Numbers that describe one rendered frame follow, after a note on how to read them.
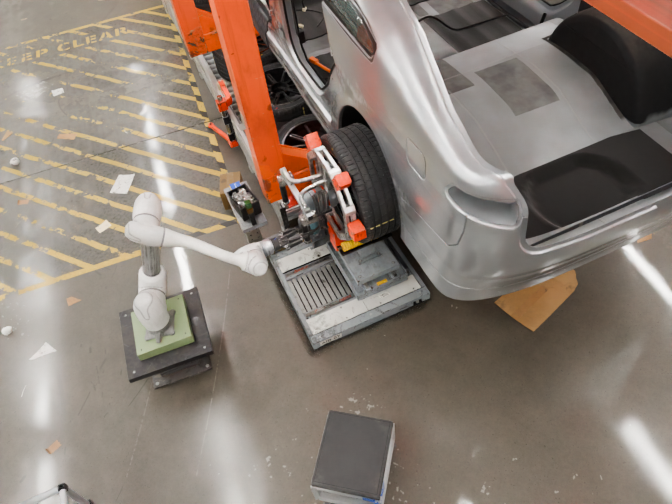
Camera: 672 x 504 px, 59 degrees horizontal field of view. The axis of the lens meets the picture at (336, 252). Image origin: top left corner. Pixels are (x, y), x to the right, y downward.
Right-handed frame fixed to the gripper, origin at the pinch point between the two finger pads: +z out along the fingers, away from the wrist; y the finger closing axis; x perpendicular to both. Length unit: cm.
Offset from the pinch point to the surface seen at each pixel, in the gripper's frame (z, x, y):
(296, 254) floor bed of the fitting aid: 2, -75, -49
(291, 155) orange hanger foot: 16, -1, -62
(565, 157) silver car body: 147, 8, 28
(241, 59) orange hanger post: 0, 75, -60
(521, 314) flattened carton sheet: 111, -82, 60
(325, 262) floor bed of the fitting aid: 17, -76, -33
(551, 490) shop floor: 62, -83, 156
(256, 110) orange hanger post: 1, 42, -60
